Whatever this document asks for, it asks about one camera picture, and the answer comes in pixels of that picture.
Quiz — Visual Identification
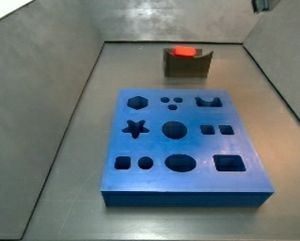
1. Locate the red square-circle object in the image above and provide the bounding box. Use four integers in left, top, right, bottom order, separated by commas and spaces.
172, 46, 198, 57

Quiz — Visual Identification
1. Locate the black curved fixture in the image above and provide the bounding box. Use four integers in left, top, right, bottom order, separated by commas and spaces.
163, 48, 214, 78

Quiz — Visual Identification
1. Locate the blue shape-sorting block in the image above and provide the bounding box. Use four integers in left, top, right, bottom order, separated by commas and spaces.
100, 89, 274, 207

